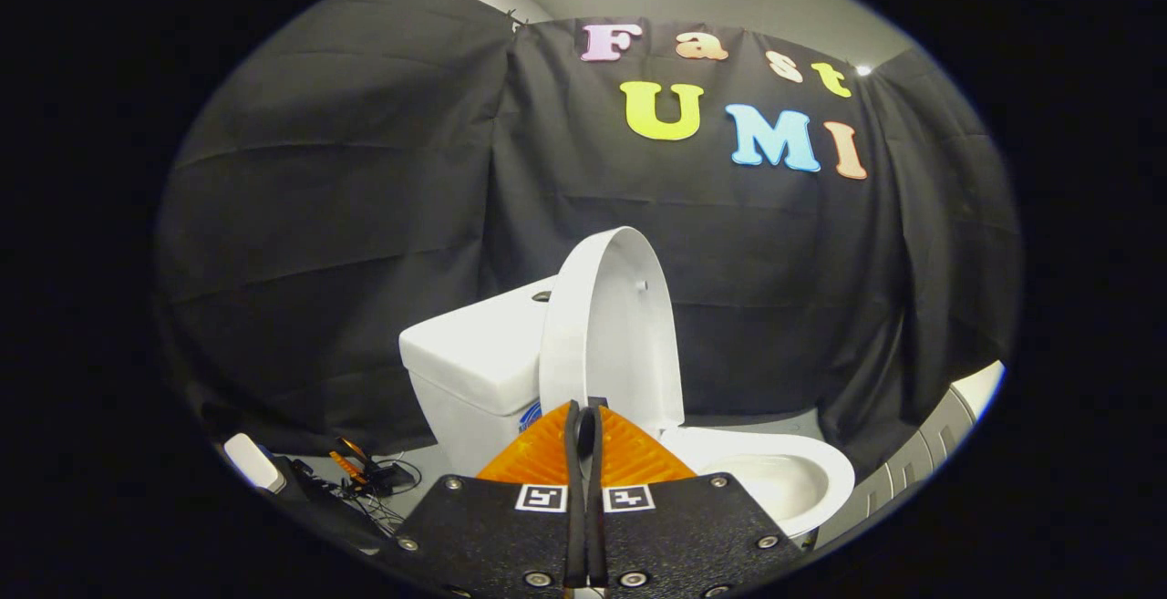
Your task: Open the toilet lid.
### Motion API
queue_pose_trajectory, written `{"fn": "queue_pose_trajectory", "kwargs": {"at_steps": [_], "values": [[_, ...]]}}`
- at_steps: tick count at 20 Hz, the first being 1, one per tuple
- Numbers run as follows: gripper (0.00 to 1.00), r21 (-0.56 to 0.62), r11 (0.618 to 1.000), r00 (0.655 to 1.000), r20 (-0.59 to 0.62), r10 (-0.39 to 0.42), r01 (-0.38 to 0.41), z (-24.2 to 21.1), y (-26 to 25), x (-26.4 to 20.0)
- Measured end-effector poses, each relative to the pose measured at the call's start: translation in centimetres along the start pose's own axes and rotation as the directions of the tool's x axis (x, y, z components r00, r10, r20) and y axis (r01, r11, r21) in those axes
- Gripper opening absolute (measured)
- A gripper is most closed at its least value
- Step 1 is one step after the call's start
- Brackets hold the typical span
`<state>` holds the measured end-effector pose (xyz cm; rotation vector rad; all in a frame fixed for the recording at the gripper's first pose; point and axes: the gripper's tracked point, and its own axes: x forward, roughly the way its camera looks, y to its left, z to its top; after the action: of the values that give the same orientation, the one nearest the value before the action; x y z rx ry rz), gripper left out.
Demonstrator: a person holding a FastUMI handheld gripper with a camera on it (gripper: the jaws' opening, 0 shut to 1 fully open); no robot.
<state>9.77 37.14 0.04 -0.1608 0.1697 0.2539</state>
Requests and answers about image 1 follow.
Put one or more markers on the white ceramic toilet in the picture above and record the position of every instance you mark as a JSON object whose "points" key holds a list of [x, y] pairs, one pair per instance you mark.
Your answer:
{"points": [[474, 353]]}

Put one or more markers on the white drawer cabinet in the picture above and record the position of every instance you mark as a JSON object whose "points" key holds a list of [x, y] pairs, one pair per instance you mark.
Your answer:
{"points": [[921, 453]]}

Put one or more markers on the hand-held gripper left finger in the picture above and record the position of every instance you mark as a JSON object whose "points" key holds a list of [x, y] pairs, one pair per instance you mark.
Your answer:
{"points": [[492, 535]]}

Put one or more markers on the white toilet lid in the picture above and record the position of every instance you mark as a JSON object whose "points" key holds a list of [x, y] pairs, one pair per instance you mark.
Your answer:
{"points": [[620, 344]]}

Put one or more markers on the orange black tool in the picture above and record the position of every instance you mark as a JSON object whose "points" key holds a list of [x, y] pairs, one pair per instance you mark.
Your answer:
{"points": [[351, 462]]}

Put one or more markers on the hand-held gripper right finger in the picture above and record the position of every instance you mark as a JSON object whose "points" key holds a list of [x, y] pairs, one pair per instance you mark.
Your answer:
{"points": [[684, 535]]}

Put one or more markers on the white handheld device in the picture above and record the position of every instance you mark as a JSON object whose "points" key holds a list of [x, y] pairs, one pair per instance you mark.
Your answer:
{"points": [[253, 462]]}

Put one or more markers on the black backdrop cloth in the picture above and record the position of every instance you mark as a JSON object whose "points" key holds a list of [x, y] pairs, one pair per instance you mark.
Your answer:
{"points": [[365, 234]]}

